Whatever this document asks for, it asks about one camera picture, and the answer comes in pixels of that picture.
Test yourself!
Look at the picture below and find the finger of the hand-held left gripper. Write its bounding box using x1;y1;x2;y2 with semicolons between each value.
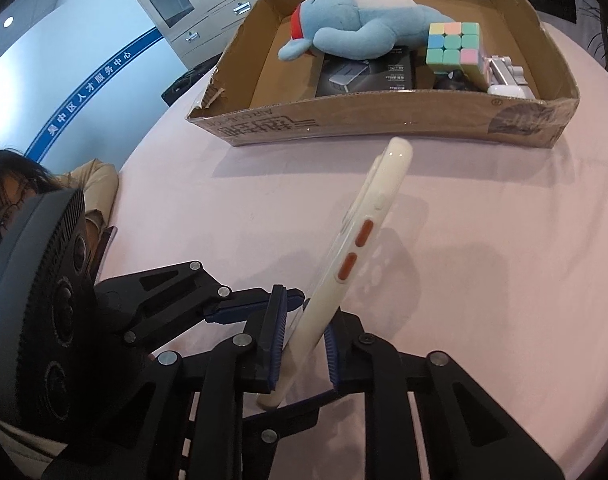
95;260;305;346
241;387;337;443

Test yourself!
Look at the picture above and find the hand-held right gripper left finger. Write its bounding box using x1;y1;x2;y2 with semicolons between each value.
41;284;289;480

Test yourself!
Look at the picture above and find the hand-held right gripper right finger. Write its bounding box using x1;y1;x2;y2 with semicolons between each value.
324;312;567;480

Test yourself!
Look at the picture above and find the cream phone case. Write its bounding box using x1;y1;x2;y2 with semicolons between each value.
256;136;415;411

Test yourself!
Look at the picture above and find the cardboard box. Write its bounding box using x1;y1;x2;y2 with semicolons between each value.
185;0;582;150

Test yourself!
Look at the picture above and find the black whale toy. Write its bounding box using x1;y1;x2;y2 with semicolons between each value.
433;71;479;92

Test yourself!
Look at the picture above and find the white earbuds case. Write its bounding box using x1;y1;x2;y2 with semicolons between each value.
488;84;535;100

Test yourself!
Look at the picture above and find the pastel puzzle cube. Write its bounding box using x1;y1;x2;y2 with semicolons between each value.
425;21;490;93

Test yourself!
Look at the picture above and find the white folding stand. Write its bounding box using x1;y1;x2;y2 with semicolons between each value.
485;55;528;87

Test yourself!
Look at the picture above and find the black bag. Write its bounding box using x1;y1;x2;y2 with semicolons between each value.
160;57;222;107

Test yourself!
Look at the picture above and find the black product box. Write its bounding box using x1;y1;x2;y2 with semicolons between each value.
315;46;417;97

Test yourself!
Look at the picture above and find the grey metal cabinet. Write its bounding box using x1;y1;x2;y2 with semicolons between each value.
116;0;277;69

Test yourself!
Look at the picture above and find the blue plush toy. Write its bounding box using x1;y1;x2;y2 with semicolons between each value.
277;0;452;62

